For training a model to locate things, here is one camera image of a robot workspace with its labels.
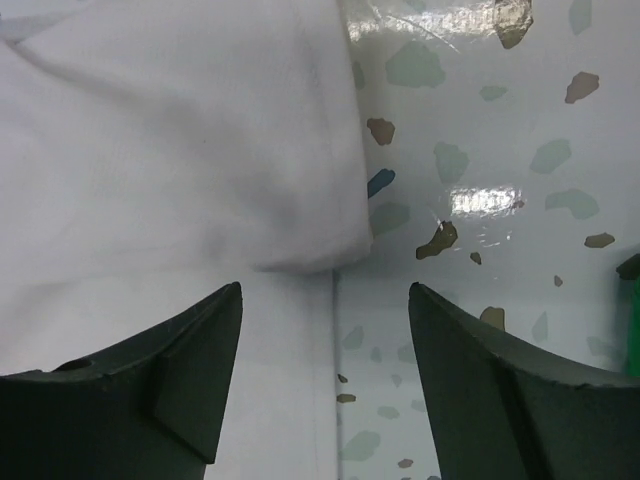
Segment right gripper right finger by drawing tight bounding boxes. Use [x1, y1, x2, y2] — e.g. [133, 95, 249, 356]
[408, 283, 639, 479]

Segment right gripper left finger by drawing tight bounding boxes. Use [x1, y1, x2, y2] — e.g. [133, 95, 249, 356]
[1, 282, 243, 480]

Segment white t shirt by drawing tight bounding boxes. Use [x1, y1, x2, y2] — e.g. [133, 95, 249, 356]
[1, 1, 371, 479]

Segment folded green t shirt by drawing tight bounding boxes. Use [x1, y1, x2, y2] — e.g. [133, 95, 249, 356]
[616, 253, 639, 377]

